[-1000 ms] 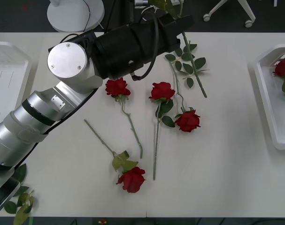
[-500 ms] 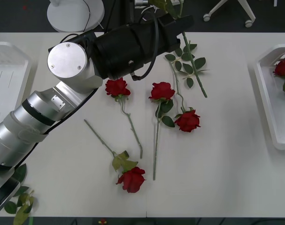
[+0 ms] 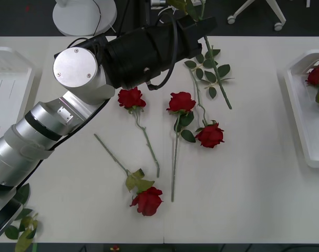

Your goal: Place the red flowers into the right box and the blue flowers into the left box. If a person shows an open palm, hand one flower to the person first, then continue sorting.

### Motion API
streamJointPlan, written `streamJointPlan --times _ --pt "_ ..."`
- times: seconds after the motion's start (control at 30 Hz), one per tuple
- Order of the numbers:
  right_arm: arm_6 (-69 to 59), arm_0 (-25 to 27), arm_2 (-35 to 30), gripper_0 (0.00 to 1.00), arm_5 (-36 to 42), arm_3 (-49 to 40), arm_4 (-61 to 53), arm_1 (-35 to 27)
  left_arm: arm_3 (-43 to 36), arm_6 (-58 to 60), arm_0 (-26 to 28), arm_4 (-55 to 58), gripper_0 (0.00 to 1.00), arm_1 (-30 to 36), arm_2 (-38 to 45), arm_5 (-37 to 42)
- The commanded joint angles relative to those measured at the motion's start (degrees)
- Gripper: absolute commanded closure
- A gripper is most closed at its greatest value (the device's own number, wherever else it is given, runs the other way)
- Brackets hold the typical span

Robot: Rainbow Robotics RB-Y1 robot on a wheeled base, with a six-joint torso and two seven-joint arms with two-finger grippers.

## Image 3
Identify green leafy stem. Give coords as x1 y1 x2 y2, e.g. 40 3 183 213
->
169 0 236 110

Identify thin black floor cable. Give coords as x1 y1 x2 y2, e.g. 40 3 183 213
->
91 0 102 35

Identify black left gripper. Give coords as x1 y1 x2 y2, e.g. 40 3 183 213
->
176 15 218 62

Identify shallow white box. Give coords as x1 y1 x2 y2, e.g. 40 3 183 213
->
0 46 36 144
282 49 319 169

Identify white chair base with casters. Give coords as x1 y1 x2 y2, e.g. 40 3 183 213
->
227 0 287 32

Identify white round stand base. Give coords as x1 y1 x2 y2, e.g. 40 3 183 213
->
52 0 118 37

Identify red rose, crooked stem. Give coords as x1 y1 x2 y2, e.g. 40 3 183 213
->
188 68 225 149

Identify yellowish green leaf twig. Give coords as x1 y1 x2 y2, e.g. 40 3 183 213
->
4 183 39 252

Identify red rose, bare stem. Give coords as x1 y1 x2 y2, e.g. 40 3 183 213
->
118 87 160 179

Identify red rose, yellowish leaves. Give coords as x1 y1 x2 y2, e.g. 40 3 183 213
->
93 133 164 217

